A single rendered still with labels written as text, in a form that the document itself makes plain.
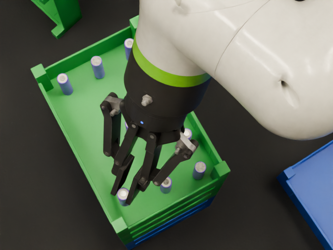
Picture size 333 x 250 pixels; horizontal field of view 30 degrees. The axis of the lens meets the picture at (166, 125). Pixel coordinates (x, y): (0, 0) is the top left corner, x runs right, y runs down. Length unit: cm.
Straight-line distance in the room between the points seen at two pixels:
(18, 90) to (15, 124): 8
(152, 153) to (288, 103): 28
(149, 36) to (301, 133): 17
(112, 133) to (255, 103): 30
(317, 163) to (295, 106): 89
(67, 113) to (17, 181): 36
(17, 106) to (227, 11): 95
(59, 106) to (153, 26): 52
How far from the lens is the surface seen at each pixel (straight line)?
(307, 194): 139
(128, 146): 79
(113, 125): 78
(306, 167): 141
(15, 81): 146
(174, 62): 61
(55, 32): 146
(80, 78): 109
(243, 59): 53
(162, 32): 58
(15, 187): 140
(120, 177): 85
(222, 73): 55
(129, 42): 104
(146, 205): 103
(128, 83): 67
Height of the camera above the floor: 135
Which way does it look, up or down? 75 degrees down
